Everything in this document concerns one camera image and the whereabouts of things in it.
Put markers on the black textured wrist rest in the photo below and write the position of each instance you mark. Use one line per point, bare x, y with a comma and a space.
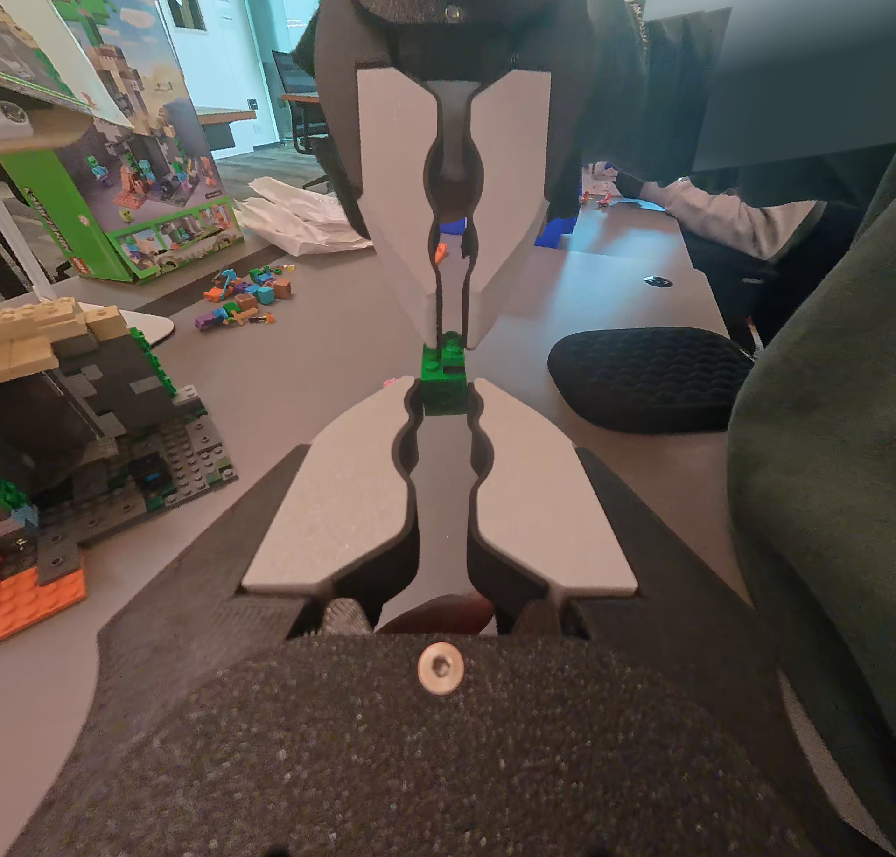
651, 381

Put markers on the small green toy brick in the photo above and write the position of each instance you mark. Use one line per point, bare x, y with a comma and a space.
450, 353

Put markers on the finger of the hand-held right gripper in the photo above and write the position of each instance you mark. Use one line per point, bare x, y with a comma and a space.
514, 171
392, 171

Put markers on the blue plastic bin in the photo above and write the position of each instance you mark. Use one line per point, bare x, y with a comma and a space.
556, 234

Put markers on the pile of white paper bags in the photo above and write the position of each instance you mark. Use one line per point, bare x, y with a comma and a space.
301, 220

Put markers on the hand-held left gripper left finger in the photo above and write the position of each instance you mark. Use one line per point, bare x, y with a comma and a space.
336, 507

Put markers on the scattered colourful toy pieces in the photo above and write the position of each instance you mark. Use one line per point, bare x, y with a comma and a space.
603, 196

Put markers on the small orange toy piece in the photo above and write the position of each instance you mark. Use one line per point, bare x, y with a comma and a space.
441, 252

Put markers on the person's right forearm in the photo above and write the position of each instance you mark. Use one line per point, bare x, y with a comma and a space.
616, 87

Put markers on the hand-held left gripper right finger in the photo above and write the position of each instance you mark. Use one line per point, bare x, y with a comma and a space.
553, 514

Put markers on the grey desk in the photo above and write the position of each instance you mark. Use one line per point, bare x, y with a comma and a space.
315, 381

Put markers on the green toy brick assembly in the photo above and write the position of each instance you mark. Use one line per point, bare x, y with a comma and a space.
441, 395

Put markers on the toy brick building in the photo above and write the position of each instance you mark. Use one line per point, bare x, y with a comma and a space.
105, 395

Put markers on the wood-edged office desk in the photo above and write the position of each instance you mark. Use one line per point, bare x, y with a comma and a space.
224, 114

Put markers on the green toy set box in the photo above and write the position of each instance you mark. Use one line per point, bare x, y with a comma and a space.
161, 136

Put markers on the pile of colourful toy bricks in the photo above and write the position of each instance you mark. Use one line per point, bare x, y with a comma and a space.
241, 297

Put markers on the black office chair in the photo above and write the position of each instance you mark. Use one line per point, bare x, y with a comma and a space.
290, 73

